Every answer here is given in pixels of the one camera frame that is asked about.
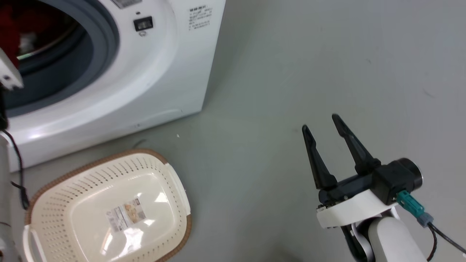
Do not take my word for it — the black cable with teal connector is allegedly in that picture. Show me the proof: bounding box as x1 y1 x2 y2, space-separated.
396 190 466 259

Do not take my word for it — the grey rubber door gasket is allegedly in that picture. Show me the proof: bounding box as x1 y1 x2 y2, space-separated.
0 0 120 118

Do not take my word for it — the black door latch socket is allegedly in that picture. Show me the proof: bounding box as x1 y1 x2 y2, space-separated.
133 16 154 32

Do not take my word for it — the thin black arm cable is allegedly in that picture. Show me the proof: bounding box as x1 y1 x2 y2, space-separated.
0 87 30 211

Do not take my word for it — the printed text label sticker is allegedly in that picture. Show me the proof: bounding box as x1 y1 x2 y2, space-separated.
188 5 213 31

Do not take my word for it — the product label sticker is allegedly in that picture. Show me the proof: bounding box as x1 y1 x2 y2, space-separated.
106 199 147 233

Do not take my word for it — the white front-load washing machine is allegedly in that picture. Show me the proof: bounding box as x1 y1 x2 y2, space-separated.
0 0 226 172

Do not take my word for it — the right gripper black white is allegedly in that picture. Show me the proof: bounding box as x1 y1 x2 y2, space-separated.
302 114 399 229

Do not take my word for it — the red garment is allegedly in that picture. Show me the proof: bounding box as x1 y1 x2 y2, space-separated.
0 0 51 68

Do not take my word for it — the cream perforated laundry basket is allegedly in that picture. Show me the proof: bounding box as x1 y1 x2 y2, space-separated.
23 148 192 262

